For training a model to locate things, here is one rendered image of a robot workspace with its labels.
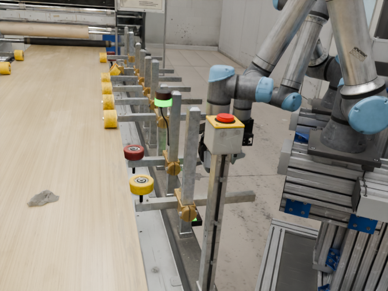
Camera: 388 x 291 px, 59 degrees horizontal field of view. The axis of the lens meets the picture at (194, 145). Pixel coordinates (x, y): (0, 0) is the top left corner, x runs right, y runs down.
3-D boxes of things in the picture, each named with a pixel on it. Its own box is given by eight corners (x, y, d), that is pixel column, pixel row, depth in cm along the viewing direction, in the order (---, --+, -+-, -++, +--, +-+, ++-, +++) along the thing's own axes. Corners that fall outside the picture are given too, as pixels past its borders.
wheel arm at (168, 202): (250, 198, 129) (252, 189, 128) (254, 203, 126) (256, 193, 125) (134, 208, 118) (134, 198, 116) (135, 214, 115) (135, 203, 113)
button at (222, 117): (230, 119, 80) (230, 112, 79) (236, 125, 76) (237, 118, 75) (213, 119, 79) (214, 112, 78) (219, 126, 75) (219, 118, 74)
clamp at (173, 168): (173, 160, 147) (174, 149, 145) (180, 175, 135) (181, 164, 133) (160, 160, 145) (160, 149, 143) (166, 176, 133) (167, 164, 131)
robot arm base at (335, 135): (363, 140, 123) (371, 114, 119) (368, 156, 110) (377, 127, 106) (319, 132, 128) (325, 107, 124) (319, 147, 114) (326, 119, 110)
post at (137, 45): (140, 109, 256) (140, 43, 237) (140, 110, 253) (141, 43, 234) (134, 109, 255) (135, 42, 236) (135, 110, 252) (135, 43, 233)
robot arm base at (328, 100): (353, 105, 167) (358, 85, 163) (355, 113, 153) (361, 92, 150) (320, 100, 171) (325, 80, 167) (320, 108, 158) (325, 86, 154)
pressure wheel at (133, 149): (142, 167, 143) (142, 142, 139) (145, 177, 136) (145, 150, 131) (122, 168, 141) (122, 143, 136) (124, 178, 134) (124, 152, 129)
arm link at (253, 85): (273, 73, 108) (238, 69, 109) (275, 80, 98) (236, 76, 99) (269, 97, 111) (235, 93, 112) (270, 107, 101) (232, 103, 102)
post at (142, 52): (144, 121, 234) (145, 49, 215) (144, 123, 231) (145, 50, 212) (138, 121, 233) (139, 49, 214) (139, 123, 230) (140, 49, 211)
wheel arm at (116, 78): (180, 81, 233) (181, 75, 232) (181, 82, 230) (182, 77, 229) (104, 79, 220) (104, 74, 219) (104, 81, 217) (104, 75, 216)
